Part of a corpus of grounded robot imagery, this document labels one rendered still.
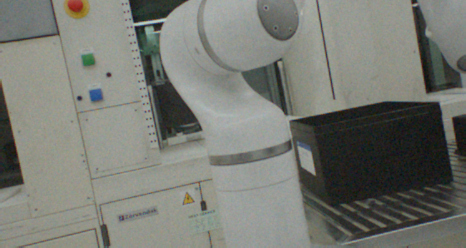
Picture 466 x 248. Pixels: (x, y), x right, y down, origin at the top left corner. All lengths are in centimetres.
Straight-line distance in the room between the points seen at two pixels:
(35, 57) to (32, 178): 33
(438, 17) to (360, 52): 39
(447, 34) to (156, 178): 83
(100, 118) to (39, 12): 32
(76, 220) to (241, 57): 91
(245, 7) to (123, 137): 85
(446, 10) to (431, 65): 106
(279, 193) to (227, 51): 20
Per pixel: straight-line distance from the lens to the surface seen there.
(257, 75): 228
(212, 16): 57
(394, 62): 152
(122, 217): 136
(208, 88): 64
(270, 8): 55
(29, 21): 137
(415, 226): 85
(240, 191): 60
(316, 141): 98
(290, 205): 62
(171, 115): 184
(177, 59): 65
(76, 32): 136
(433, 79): 212
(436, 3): 108
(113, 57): 134
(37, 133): 136
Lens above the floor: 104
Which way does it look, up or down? 3 degrees down
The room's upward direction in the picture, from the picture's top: 11 degrees counter-clockwise
